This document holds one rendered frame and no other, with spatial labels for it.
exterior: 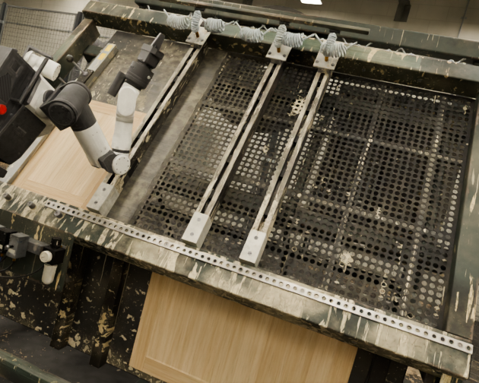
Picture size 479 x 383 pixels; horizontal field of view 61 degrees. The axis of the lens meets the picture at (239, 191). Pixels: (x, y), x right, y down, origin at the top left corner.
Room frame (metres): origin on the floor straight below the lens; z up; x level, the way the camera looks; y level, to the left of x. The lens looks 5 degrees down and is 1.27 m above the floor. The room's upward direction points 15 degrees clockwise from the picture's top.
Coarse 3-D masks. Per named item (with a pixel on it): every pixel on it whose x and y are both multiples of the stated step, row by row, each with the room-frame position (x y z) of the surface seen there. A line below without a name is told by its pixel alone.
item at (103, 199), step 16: (192, 16) 2.06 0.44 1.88; (192, 32) 2.18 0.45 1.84; (208, 32) 2.16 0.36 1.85; (192, 48) 2.16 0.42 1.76; (192, 64) 2.11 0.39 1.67; (176, 80) 2.03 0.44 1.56; (160, 96) 1.97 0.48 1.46; (176, 96) 2.02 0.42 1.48; (160, 112) 1.91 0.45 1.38; (144, 128) 1.89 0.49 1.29; (144, 144) 1.85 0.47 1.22; (112, 176) 1.73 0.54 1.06; (128, 176) 1.78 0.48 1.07; (96, 192) 1.67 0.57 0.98; (112, 192) 1.68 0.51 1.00; (96, 208) 1.63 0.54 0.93
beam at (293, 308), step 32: (0, 192) 1.74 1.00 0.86; (32, 192) 1.73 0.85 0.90; (64, 224) 1.62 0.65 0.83; (96, 224) 1.61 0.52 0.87; (128, 224) 1.60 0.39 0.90; (128, 256) 1.52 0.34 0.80; (160, 256) 1.51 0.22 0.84; (224, 288) 1.42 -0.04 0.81; (256, 288) 1.41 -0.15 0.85; (288, 320) 1.41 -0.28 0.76; (320, 320) 1.33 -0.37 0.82; (352, 320) 1.32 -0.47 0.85; (384, 352) 1.29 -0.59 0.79; (416, 352) 1.25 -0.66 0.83; (448, 352) 1.24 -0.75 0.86
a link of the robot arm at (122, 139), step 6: (120, 126) 1.54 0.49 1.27; (126, 126) 1.55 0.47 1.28; (114, 132) 1.56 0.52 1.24; (120, 132) 1.54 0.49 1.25; (126, 132) 1.55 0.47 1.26; (114, 138) 1.55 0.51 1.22; (120, 138) 1.54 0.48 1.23; (126, 138) 1.55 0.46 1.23; (114, 144) 1.55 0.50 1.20; (120, 144) 1.54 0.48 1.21; (126, 144) 1.56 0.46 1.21; (114, 150) 1.55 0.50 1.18; (120, 150) 1.55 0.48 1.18; (126, 150) 1.57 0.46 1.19; (102, 168) 1.57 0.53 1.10
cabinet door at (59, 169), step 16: (96, 112) 2.02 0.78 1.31; (112, 112) 2.01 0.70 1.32; (112, 128) 1.95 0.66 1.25; (48, 144) 1.92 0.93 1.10; (64, 144) 1.92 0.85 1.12; (32, 160) 1.87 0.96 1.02; (48, 160) 1.87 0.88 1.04; (64, 160) 1.86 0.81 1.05; (80, 160) 1.85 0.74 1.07; (32, 176) 1.82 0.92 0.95; (48, 176) 1.81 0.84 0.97; (64, 176) 1.81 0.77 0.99; (80, 176) 1.80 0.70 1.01; (96, 176) 1.79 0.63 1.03; (48, 192) 1.76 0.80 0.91; (64, 192) 1.75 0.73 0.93; (80, 192) 1.75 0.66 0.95
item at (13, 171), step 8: (104, 48) 2.27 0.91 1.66; (112, 48) 2.26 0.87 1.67; (112, 56) 2.27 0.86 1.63; (96, 64) 2.20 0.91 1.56; (104, 64) 2.23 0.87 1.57; (96, 72) 2.18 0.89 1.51; (88, 80) 2.14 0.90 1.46; (32, 144) 1.90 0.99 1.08; (40, 144) 1.92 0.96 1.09; (32, 152) 1.88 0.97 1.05; (24, 160) 1.85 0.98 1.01; (8, 168) 1.83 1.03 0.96; (16, 168) 1.82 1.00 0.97; (8, 176) 1.80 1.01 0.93; (16, 176) 1.82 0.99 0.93
